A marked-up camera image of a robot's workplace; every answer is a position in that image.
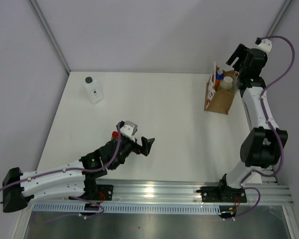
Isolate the dark green bottle red cap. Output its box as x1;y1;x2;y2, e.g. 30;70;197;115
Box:
111;131;119;140

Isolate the orange bottle blue cap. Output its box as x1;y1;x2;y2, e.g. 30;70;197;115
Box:
214;69;224;90

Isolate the green bottle white cap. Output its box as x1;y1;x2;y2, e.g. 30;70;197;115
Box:
217;76;233;91

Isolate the clear bottle black cap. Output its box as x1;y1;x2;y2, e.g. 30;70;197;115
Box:
84;76;103;104

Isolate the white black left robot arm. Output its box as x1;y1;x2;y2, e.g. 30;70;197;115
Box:
1;121;155;213

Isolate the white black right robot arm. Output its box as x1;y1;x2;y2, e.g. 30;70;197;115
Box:
198;38;288;203

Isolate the watermelon canvas tote bag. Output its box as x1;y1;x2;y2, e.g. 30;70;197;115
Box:
204;62;239;115

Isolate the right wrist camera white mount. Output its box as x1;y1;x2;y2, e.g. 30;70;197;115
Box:
255;38;272;54

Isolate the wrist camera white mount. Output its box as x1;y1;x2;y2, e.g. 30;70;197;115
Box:
255;38;272;54
119;120;138;138

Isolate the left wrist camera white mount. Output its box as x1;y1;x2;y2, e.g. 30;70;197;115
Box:
119;120;138;138

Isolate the aluminium mounting rail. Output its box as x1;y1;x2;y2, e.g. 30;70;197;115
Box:
94;179;295;206

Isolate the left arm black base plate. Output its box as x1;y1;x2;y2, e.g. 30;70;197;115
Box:
78;184;114;201

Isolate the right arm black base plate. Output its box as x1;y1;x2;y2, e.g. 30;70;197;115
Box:
196;186;247;203

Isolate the white slotted cable duct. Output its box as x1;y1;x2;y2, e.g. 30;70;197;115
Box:
33;202;221;215

